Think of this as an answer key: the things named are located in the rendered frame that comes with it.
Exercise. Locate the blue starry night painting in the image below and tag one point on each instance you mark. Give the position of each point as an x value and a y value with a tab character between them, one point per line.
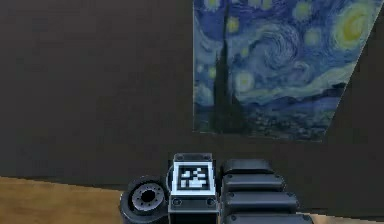
266	66

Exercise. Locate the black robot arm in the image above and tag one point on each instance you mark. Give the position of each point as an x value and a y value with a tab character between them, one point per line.
253	200

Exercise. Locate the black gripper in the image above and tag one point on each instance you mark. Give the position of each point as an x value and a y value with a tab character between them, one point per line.
144	201

